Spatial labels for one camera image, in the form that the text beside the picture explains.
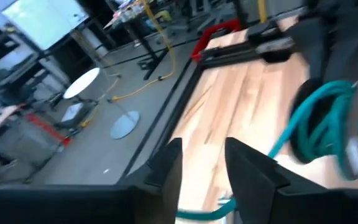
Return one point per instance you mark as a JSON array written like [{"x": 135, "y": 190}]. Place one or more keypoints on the white board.
[{"x": 45, "y": 21}]

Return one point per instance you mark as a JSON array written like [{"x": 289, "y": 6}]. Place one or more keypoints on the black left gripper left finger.
[{"x": 73, "y": 205}]

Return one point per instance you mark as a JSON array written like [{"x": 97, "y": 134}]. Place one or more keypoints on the white round table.
[{"x": 81, "y": 83}]

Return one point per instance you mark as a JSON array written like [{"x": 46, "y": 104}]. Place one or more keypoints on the black aluminium table frame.
[{"x": 222, "y": 59}]

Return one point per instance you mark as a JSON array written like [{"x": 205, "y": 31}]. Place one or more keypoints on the black-legged table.
[{"x": 145, "y": 43}]

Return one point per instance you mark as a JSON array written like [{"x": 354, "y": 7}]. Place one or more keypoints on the red plastic bin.
[{"x": 204, "y": 40}]

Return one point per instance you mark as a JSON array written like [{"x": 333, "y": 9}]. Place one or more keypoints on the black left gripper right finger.
[{"x": 291, "y": 202}]

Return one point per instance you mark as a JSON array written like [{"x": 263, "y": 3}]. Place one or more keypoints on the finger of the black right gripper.
[
  {"x": 350, "y": 49},
  {"x": 314, "y": 53}
]

